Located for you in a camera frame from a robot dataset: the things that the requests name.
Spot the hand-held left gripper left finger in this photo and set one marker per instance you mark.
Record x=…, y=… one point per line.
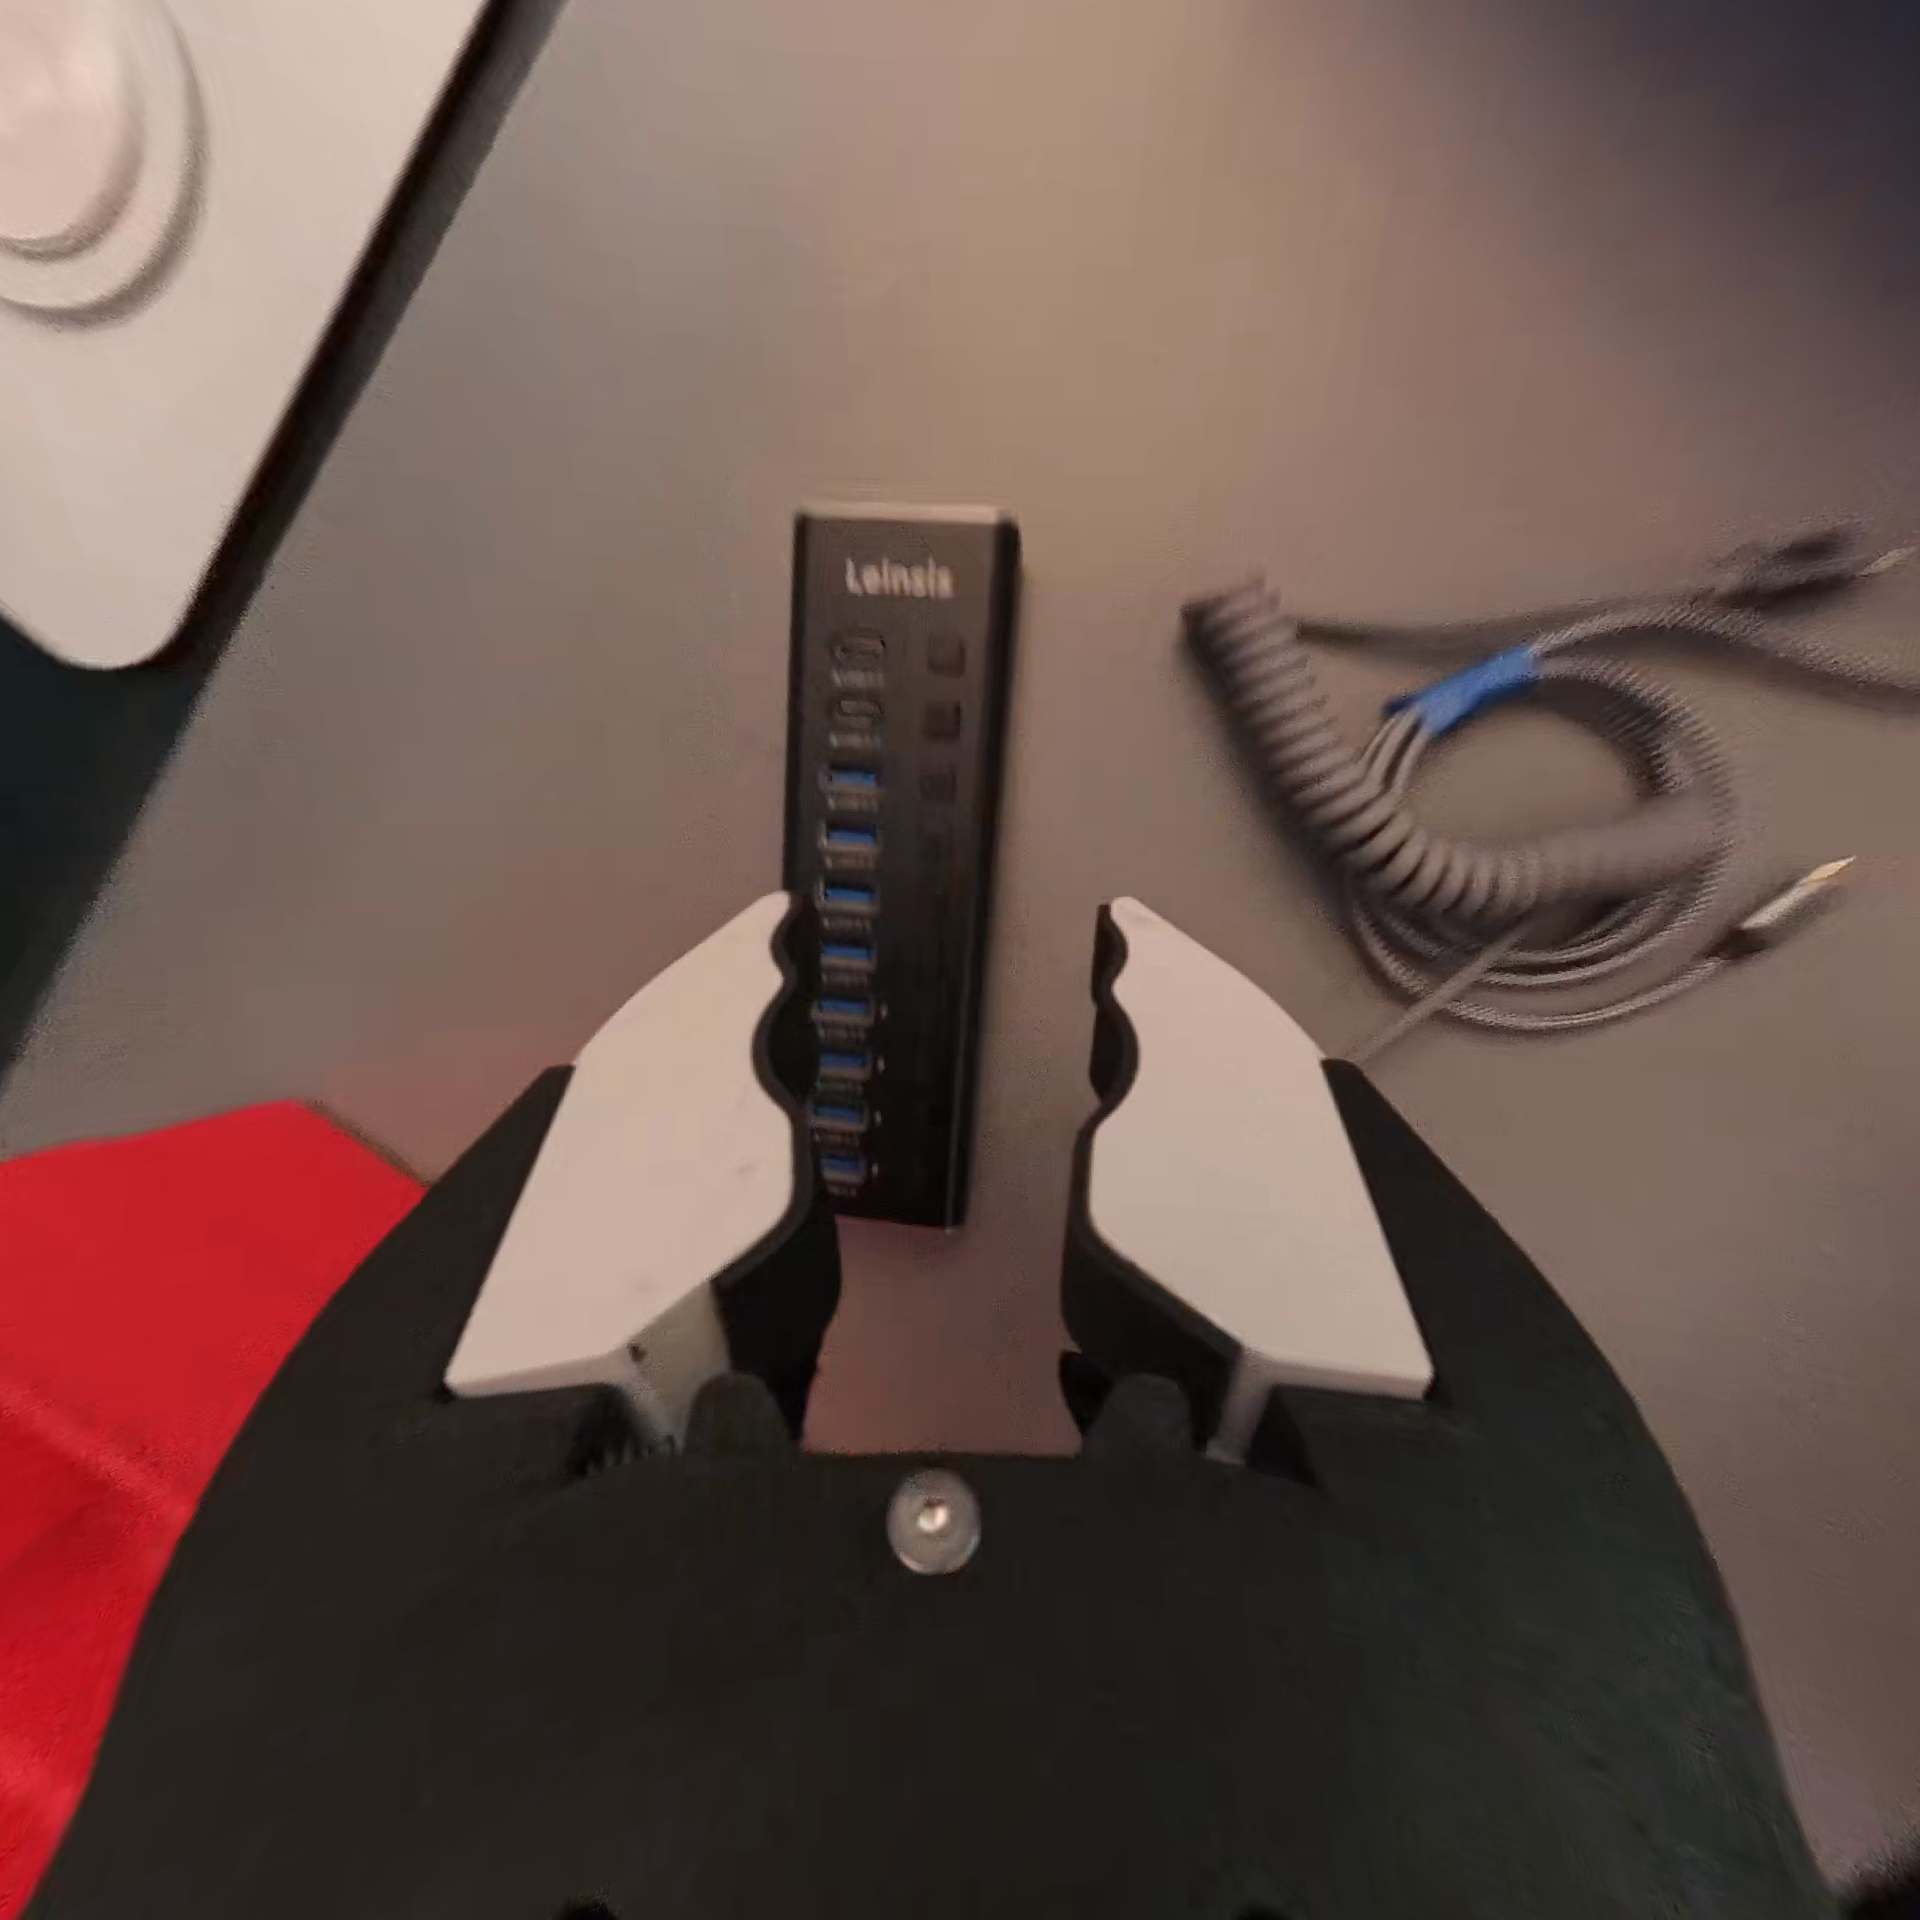
x=645, y=1171

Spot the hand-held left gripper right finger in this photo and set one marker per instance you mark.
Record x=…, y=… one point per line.
x=1245, y=1185

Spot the black usb hub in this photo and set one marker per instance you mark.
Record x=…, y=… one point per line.
x=937, y=902

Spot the red plastic bin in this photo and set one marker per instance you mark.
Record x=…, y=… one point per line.
x=166, y=1350

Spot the white stand base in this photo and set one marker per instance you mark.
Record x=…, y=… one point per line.
x=195, y=377

